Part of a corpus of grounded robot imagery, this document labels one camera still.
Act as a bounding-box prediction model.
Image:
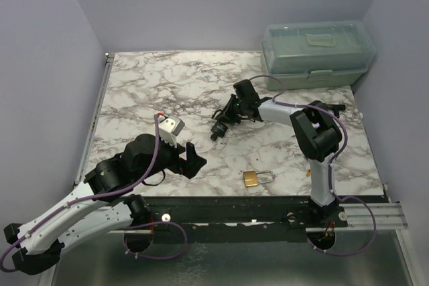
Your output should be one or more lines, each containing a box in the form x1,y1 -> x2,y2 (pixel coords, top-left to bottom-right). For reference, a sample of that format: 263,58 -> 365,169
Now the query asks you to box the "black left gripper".
135,133 -> 207,184

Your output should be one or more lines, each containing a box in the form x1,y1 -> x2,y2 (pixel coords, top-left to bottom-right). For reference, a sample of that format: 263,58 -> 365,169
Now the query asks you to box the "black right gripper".
217,94 -> 247,125

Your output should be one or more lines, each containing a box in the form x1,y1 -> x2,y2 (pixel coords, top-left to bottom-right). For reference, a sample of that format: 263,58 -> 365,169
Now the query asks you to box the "black padlock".
210,119 -> 228,138

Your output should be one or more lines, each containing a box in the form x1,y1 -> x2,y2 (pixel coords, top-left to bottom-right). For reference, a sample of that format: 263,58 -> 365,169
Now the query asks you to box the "black-headed key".
210,133 -> 218,141

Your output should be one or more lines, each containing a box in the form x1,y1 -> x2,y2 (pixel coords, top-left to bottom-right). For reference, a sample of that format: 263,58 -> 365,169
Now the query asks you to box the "brass padlock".
243,170 -> 275,188

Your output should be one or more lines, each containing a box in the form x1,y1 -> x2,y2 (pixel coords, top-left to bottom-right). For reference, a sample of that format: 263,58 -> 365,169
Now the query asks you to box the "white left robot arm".
1,134 -> 207,275

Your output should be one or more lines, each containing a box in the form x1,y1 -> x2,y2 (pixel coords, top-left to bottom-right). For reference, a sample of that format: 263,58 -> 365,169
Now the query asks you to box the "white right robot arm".
210,79 -> 343,227

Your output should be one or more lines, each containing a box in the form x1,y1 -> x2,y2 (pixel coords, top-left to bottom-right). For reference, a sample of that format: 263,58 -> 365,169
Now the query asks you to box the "green translucent plastic toolbox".
261,21 -> 376,90

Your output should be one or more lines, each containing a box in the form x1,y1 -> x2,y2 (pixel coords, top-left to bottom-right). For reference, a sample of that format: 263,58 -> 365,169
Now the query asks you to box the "black T-shaped tool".
327,104 -> 346,118

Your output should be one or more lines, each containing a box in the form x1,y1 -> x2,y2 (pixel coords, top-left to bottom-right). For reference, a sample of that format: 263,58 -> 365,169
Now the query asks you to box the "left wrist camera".
158,115 -> 185,148

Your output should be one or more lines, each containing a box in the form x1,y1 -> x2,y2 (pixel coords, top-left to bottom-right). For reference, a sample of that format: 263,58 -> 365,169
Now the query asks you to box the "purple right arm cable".
249,76 -> 349,200

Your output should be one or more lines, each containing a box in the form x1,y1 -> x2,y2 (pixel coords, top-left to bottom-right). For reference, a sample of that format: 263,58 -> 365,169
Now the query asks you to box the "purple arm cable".
249,76 -> 349,200
0,113 -> 162,272

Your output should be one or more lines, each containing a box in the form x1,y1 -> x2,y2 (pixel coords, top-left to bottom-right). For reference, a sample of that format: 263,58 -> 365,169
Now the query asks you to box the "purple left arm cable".
0,113 -> 162,272

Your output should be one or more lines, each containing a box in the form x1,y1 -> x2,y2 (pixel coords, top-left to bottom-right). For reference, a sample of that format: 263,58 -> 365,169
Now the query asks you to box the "black base frame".
124,196 -> 347,244

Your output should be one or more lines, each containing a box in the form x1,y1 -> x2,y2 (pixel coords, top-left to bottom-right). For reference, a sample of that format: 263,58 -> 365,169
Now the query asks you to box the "aluminium side rail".
72,52 -> 115,188

